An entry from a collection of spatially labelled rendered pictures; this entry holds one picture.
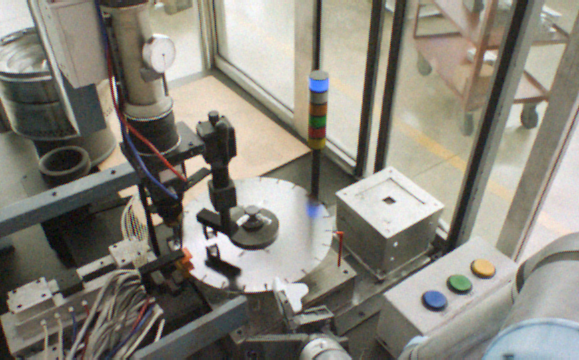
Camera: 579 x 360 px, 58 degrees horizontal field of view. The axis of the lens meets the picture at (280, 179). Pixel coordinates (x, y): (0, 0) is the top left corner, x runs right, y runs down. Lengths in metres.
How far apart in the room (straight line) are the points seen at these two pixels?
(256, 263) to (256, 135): 0.73
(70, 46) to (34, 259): 0.77
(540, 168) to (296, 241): 0.48
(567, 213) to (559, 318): 2.35
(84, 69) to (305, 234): 0.54
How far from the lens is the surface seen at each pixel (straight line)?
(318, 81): 1.16
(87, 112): 0.93
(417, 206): 1.25
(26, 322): 1.18
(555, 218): 2.76
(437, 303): 1.06
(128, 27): 0.74
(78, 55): 0.80
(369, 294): 1.23
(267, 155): 1.60
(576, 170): 3.11
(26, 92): 1.49
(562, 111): 1.01
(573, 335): 0.46
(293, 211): 1.13
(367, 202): 1.24
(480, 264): 1.15
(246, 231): 1.07
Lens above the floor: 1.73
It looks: 40 degrees down
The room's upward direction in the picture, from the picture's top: 1 degrees counter-clockwise
